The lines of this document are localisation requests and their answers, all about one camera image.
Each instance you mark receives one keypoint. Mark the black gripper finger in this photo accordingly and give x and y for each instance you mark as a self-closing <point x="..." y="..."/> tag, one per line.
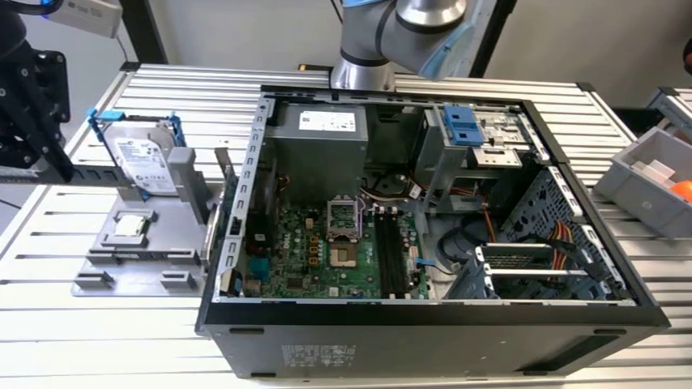
<point x="27" y="129"/>
<point x="51" y="85"/>

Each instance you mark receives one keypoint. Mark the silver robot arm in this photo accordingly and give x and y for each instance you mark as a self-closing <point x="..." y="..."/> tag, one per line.
<point x="367" y="40"/>

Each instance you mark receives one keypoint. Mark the hard disk in blue carrier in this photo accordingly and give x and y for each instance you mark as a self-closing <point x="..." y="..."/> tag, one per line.
<point x="138" y="150"/>

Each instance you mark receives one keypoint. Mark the silver CPU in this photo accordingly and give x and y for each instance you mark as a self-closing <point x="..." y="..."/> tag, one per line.
<point x="130" y="227"/>

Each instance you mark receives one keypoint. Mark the grey parts rack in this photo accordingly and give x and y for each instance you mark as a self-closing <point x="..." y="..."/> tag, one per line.
<point x="172" y="227"/>

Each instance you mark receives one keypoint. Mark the yellow black connector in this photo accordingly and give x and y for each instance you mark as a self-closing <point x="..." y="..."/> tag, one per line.
<point x="306" y="67"/>

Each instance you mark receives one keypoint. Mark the grey power supply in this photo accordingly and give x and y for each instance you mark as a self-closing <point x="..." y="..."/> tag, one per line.
<point x="319" y="162"/>

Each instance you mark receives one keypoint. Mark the blue video port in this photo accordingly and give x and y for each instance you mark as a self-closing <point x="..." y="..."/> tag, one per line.
<point x="259" y="269"/>

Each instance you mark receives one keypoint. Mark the green motherboard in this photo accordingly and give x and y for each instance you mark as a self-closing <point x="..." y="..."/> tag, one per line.
<point x="295" y="259"/>

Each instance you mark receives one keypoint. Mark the CPU socket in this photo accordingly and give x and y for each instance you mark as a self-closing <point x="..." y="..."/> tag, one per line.
<point x="344" y="255"/>

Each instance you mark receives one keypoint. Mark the grey metal drive cage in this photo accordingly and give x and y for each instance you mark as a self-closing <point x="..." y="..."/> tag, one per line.
<point x="443" y="170"/>

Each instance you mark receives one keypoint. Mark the black PC case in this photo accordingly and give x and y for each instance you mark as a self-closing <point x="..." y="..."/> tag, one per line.
<point x="379" y="348"/>

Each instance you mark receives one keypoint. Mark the grey plastic bin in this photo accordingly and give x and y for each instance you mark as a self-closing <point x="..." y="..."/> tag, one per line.
<point x="643" y="202"/>

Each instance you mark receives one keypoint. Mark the white block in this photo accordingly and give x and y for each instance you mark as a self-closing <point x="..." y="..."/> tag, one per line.
<point x="656" y="170"/>

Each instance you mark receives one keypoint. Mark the grey metal box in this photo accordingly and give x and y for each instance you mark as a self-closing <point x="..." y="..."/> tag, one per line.
<point x="672" y="105"/>

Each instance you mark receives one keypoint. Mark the orange ball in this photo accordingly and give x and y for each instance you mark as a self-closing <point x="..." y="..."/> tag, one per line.
<point x="682" y="190"/>

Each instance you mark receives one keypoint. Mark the black frame post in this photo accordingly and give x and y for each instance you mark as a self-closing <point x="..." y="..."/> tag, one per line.
<point x="148" y="40"/>
<point x="495" y="40"/>

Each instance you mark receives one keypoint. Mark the blue plastic drive bracket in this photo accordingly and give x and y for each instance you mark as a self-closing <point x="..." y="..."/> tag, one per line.
<point x="459" y="125"/>

